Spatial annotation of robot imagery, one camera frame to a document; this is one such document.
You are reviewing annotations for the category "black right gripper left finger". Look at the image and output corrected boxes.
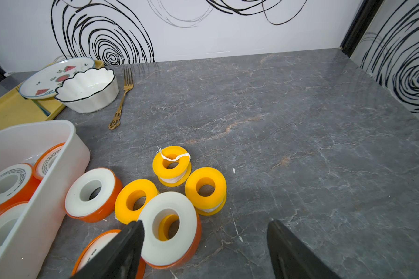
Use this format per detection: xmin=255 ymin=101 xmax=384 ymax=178
xmin=71 ymin=221 xmax=145 ymax=279

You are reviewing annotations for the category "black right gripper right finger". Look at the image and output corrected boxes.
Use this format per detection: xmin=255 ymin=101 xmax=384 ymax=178
xmin=267 ymin=220 xmax=339 ymax=279

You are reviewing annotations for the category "orange sealing tape roll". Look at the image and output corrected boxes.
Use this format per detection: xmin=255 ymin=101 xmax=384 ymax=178
xmin=0 ymin=163 xmax=41 ymax=212
xmin=0 ymin=202 xmax=28 ymax=253
xmin=33 ymin=143 xmax=65 ymax=181

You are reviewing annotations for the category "white plastic storage box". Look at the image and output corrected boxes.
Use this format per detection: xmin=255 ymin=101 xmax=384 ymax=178
xmin=0 ymin=120 xmax=90 ymax=279

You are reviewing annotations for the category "orange tape roll front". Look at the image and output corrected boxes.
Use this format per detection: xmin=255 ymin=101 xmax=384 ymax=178
xmin=72 ymin=230 xmax=122 ymax=275

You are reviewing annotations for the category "orange tape roll centre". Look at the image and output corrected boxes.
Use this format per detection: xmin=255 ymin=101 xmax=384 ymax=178
xmin=139 ymin=191 xmax=201 ymax=267

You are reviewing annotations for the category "yellow tape roll left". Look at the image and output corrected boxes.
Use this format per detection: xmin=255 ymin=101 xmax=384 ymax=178
xmin=115 ymin=179 xmax=159 ymax=224

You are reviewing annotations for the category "yellow tape roll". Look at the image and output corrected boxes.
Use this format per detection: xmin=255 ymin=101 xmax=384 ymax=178
xmin=185 ymin=167 xmax=227 ymax=216
xmin=115 ymin=179 xmax=159 ymax=224

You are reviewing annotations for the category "orange tape roll beside box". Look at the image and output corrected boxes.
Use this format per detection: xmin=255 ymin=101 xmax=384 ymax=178
xmin=65 ymin=168 xmax=123 ymax=223

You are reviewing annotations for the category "yellow tape roll loose end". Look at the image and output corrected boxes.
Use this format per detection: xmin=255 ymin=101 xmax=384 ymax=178
xmin=152 ymin=146 xmax=192 ymax=187

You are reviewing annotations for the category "yellow tape roll right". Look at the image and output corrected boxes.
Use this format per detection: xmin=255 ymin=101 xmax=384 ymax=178
xmin=185 ymin=167 xmax=227 ymax=216

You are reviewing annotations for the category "white scalloped bowl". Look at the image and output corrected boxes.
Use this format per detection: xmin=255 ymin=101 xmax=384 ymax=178
xmin=55 ymin=68 xmax=119 ymax=113

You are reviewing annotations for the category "gold ornate fork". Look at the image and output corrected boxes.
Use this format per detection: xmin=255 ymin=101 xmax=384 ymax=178
xmin=108 ymin=67 xmax=134 ymax=130

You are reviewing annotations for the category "yellow plastic tray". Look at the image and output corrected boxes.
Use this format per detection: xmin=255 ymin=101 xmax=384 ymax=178
xmin=0 ymin=59 xmax=105 ymax=133

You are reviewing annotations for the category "watermelon pattern plate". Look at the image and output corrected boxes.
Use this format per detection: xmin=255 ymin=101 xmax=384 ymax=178
xmin=18 ymin=57 xmax=95 ymax=100

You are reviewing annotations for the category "black vertical frame post right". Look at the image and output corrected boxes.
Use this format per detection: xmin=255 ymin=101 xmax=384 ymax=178
xmin=340 ymin=0 xmax=384 ymax=58

